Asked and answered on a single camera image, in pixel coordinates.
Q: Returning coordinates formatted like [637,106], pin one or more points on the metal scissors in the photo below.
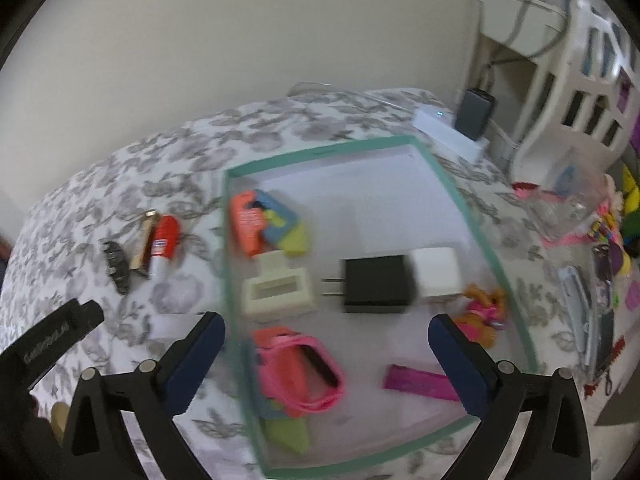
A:
[577,304]

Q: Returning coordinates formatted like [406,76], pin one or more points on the red capped glue bottle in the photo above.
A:
[164,246]

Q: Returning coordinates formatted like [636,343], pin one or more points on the person's left hand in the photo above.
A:
[58,419]

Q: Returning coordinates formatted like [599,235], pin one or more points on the magenta plastic stick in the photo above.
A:
[419,382]

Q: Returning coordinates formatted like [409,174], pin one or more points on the clear plastic bag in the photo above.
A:
[566,201]

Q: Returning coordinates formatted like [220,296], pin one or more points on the black toy car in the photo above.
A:
[117,266]

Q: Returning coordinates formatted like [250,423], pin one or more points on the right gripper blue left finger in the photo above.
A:
[188,360]

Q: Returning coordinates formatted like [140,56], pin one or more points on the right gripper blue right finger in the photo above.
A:
[465,363]

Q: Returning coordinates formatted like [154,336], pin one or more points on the black power adapter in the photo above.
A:
[375,285]

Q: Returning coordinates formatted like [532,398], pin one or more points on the gold rectangular lighter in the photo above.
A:
[139,261]

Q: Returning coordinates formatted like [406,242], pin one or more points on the pink puppy toy figure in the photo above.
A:
[484,316]

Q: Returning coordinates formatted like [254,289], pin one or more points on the teal rimmed white tray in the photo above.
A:
[367,204]

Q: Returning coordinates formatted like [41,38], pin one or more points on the white power strip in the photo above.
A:
[438,124]

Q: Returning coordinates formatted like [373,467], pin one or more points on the orange blue toy knife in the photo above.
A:
[260,222]

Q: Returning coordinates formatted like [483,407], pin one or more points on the white lattice basket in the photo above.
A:
[593,103]

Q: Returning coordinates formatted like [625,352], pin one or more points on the dark grey power bank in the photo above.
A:
[474,112]

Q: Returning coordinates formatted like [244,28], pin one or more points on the white power adapter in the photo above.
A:
[436,273]

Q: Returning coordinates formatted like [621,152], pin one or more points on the floral grey white blanket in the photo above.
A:
[58,255]

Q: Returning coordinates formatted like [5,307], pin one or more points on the pink kids watch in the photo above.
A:
[293,375]

